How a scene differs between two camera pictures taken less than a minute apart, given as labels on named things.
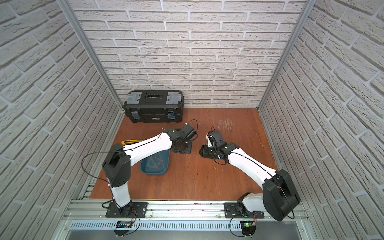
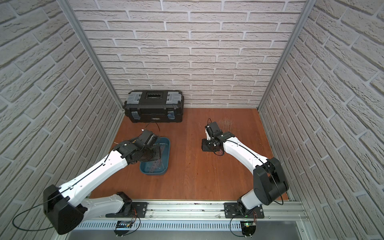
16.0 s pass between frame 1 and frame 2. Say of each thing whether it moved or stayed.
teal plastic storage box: stayed
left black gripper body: moved
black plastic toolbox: stayed
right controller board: stayed
